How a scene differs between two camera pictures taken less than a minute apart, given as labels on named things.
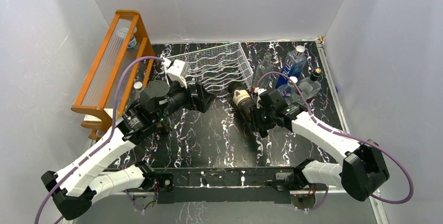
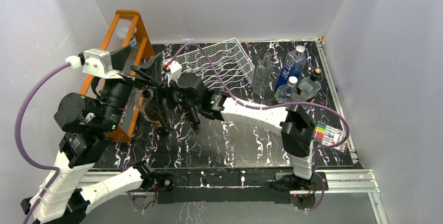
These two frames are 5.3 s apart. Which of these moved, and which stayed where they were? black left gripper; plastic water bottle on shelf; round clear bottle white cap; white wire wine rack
Moved: black left gripper
Stayed: plastic water bottle on shelf; white wire wine rack; round clear bottle white cap
